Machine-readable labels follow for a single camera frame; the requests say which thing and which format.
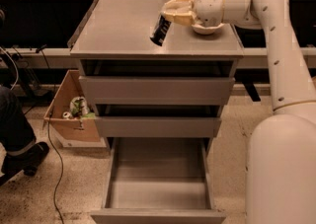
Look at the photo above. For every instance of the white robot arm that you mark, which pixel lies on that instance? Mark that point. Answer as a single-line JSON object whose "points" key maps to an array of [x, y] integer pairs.
{"points": [[281, 162]]}

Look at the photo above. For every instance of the grey middle drawer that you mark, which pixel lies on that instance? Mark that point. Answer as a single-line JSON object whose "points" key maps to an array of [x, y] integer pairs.
{"points": [[180, 121]]}

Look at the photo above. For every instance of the grey drawer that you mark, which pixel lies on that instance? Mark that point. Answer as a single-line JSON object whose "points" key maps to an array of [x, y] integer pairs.
{"points": [[190, 91], [158, 181], [180, 121]]}

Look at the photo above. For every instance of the grey bottom drawer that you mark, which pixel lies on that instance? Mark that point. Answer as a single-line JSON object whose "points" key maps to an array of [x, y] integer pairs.
{"points": [[158, 181]]}

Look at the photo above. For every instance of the black shoe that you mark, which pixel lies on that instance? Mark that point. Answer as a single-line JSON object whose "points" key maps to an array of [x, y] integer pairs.
{"points": [[28, 161]]}

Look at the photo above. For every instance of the small tape roll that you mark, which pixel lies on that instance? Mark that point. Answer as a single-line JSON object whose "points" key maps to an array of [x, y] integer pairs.
{"points": [[67, 115]]}

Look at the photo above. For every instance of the cardboard box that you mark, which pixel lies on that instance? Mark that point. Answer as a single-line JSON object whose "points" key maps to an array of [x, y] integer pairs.
{"points": [[74, 132]]}

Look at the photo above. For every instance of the grey top drawer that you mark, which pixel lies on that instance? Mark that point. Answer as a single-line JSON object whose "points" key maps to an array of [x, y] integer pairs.
{"points": [[190, 91]]}

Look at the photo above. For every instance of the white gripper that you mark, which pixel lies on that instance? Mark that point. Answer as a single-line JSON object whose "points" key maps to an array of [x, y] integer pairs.
{"points": [[209, 7]]}

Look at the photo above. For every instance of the white paper bowl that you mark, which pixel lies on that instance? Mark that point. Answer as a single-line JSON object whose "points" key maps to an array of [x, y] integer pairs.
{"points": [[206, 31]]}

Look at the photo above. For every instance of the green white crumpled bag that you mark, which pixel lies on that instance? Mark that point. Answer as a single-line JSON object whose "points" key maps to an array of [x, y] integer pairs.
{"points": [[79, 108]]}

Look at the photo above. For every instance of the person's dark trouser leg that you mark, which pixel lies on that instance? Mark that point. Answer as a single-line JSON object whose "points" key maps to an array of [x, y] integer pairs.
{"points": [[16, 134]]}

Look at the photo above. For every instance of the grey drawer cabinet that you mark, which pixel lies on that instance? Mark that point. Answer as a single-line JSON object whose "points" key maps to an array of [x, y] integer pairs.
{"points": [[115, 42]]}

